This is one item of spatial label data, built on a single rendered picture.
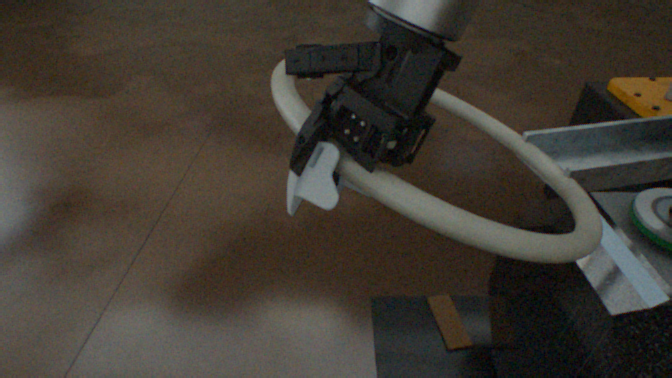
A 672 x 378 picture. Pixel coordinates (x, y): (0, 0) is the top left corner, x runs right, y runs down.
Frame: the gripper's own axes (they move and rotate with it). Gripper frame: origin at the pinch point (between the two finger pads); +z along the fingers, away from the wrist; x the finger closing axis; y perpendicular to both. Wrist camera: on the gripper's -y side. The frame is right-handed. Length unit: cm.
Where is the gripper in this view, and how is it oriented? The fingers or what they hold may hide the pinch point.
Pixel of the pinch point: (310, 195)
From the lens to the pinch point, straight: 45.6
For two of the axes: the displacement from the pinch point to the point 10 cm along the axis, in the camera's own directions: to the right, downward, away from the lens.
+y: 6.7, 5.9, -4.5
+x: 6.4, -1.6, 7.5
